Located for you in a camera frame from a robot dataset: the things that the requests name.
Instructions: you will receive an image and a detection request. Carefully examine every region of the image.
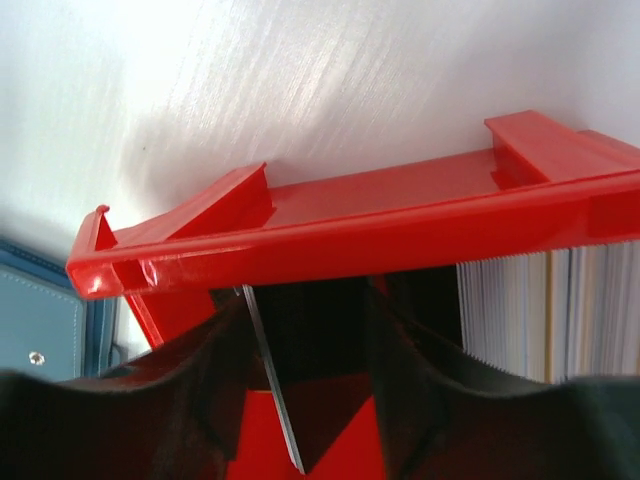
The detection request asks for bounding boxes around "red plastic bin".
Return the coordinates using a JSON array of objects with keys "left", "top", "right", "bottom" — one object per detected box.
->
[{"left": 66, "top": 111, "right": 639, "bottom": 479}]

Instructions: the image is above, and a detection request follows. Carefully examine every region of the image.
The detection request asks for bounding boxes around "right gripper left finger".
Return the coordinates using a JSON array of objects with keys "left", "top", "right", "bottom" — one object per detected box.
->
[{"left": 1, "top": 295, "right": 255, "bottom": 479}]

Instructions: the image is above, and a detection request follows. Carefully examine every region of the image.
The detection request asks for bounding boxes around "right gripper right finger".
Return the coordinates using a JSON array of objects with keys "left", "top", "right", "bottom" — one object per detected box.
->
[{"left": 365, "top": 288, "right": 639, "bottom": 479}]

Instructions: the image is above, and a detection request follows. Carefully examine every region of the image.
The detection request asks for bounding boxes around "blue leather card holder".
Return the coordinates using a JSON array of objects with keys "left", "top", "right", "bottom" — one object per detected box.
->
[{"left": 1, "top": 239, "right": 123, "bottom": 381}]

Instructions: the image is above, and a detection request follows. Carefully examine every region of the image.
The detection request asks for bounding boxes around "stack of cards in bin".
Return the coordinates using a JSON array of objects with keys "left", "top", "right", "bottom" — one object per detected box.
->
[{"left": 456, "top": 241, "right": 639, "bottom": 383}]

